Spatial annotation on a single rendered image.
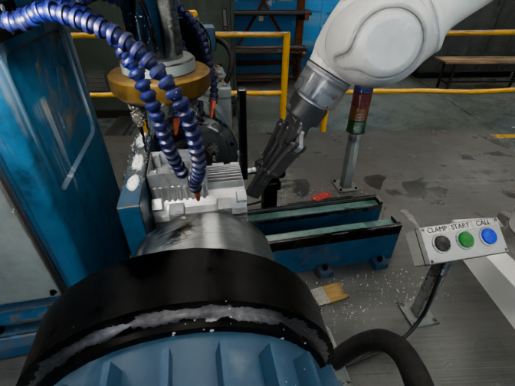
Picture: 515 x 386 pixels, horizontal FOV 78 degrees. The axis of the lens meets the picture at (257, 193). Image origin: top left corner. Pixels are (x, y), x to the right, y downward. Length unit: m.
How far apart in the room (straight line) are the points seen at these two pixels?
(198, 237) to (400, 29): 0.36
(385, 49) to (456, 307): 0.72
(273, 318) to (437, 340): 0.73
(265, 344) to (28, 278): 0.58
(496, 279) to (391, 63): 0.72
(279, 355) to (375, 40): 0.33
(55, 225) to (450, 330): 0.85
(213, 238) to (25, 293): 0.39
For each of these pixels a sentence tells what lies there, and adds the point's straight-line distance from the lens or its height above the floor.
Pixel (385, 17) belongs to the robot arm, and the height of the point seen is 1.44.
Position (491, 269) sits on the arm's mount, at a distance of 1.02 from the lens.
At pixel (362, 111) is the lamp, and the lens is 1.10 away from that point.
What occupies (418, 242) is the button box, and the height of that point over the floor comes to 1.06.
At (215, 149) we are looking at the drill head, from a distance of 0.91.
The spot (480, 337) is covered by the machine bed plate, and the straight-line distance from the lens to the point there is 0.94.
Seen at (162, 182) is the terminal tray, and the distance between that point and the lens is 0.69.
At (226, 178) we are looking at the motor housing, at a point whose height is 1.11.
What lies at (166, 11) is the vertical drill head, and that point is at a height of 1.43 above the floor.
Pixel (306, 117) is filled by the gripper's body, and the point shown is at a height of 1.26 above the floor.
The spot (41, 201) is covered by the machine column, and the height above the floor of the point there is 1.20.
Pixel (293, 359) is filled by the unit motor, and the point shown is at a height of 1.33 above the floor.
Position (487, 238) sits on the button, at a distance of 0.75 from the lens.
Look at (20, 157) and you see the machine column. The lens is 0.55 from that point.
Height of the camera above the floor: 1.49
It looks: 36 degrees down
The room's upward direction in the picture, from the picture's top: straight up
